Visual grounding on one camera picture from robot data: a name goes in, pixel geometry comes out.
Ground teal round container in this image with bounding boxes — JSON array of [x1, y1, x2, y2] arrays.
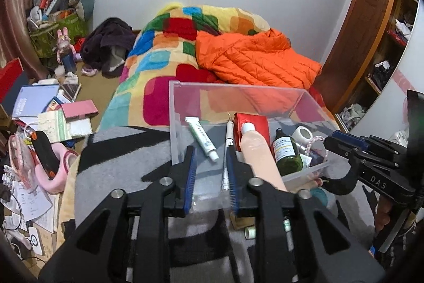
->
[[310, 188, 328, 207]]

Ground pink curved massager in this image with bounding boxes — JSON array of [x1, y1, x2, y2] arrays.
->
[[35, 142, 80, 194]]

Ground dark blue bottle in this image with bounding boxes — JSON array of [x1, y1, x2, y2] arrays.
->
[[61, 51, 77, 75]]

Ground pink rabbit toy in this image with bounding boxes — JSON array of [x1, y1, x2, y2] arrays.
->
[[56, 28, 72, 53]]

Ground black orange device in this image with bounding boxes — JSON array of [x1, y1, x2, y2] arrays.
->
[[31, 130, 57, 181]]

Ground white green ointment tube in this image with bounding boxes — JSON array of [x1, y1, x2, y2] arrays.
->
[[184, 116, 220, 162]]

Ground dark green glass bottle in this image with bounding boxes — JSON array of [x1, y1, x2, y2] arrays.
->
[[271, 128, 303, 176]]

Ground small gold soap box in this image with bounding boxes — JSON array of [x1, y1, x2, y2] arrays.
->
[[231, 215, 257, 231]]

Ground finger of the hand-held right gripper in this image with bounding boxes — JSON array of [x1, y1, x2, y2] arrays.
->
[[323, 136, 365, 165], [331, 130, 410, 165]]

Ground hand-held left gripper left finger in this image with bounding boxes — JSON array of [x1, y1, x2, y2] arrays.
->
[[38, 145, 197, 283]]

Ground red foil packet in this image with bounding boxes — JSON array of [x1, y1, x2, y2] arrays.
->
[[233, 113, 270, 154]]

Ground pink flat box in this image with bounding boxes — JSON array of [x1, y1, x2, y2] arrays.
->
[[60, 99, 99, 121]]

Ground dark clothes pile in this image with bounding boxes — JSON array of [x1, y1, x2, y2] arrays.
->
[[79, 17, 137, 78]]

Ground green fabric bag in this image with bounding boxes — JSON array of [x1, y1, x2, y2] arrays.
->
[[29, 13, 89, 60]]

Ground grey black patterned blanket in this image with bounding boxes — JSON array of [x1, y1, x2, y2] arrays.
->
[[74, 125, 378, 283]]

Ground red box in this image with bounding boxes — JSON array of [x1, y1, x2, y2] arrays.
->
[[0, 58, 24, 98]]

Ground blue notebook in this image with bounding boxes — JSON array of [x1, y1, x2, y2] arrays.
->
[[11, 84, 60, 118]]

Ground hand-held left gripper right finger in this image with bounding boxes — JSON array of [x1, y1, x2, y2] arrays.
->
[[226, 150, 386, 283]]

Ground orange down jacket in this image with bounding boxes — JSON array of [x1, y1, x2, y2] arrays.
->
[[195, 29, 323, 90]]

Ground beige foundation tube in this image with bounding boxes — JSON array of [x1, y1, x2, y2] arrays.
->
[[239, 122, 288, 192]]

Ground loose white papers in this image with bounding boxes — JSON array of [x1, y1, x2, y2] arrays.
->
[[7, 184, 57, 234]]

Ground dark grey box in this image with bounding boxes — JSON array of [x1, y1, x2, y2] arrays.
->
[[0, 71, 30, 118]]

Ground pink clear pouch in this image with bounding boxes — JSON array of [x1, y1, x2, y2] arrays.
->
[[8, 134, 37, 174]]

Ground white pink cord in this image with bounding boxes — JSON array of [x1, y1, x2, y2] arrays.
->
[[300, 135, 330, 158]]

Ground colourful patchwork blanket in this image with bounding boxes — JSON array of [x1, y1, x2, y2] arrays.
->
[[98, 3, 335, 138]]

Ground white suitcase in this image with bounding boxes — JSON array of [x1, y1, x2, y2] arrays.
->
[[387, 129, 409, 147]]

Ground wooden door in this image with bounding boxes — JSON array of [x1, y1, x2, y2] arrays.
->
[[320, 0, 398, 114]]

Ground green white book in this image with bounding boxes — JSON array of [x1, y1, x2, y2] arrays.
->
[[37, 110, 73, 142]]

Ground person's right hand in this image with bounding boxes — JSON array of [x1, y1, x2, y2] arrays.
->
[[374, 193, 395, 232]]

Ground white bag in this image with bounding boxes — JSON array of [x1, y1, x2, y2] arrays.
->
[[339, 103, 366, 129]]

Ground wooden wardrobe shelf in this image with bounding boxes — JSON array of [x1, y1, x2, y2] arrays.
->
[[364, 0, 424, 94]]

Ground white charger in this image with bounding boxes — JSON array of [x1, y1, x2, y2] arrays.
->
[[26, 225, 43, 257]]

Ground white sliding wardrobe door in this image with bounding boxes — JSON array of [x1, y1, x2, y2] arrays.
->
[[349, 0, 424, 151]]

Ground clear plastic storage box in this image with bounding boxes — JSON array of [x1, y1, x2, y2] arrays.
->
[[168, 80, 340, 212]]

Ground white cosmetic pen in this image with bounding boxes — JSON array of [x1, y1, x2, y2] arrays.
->
[[221, 117, 233, 192]]

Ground slim beige tube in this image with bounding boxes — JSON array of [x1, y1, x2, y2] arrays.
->
[[291, 178, 322, 192]]

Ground white bandage roll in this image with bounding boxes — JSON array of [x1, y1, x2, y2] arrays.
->
[[293, 126, 313, 146]]

